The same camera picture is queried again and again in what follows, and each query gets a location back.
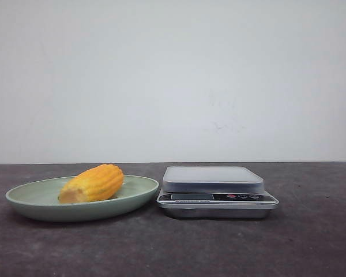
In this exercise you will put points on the yellow corn cob piece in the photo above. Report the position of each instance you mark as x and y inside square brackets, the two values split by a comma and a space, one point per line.
[96, 184]

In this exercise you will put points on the silver digital kitchen scale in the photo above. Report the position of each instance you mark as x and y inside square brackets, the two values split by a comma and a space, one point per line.
[214, 192]

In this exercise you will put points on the green shallow plate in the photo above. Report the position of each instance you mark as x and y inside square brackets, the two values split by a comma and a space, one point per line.
[39, 200]

